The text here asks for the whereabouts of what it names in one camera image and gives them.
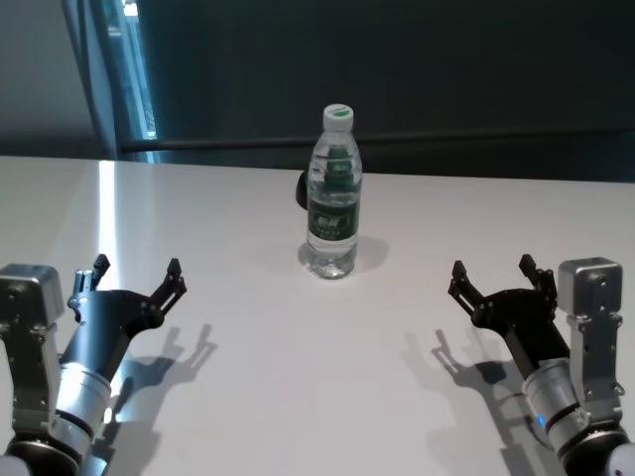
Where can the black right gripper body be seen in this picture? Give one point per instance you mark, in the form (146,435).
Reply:
(526,322)

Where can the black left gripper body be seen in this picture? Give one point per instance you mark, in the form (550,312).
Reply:
(109,322)

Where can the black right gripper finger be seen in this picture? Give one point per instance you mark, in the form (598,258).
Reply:
(543,282)
(466,292)

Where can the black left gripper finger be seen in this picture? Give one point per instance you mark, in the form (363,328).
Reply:
(96,275)
(171,287)

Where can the clear water bottle green label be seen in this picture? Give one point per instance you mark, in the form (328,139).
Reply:
(333,223)

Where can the grey railing handrail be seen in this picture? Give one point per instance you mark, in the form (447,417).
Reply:
(446,138)

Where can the green YES button black base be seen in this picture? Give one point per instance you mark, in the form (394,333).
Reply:
(300,191)

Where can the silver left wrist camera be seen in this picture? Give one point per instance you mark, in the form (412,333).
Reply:
(27,322)

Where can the grey railing post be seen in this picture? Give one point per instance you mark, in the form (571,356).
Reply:
(99,99)

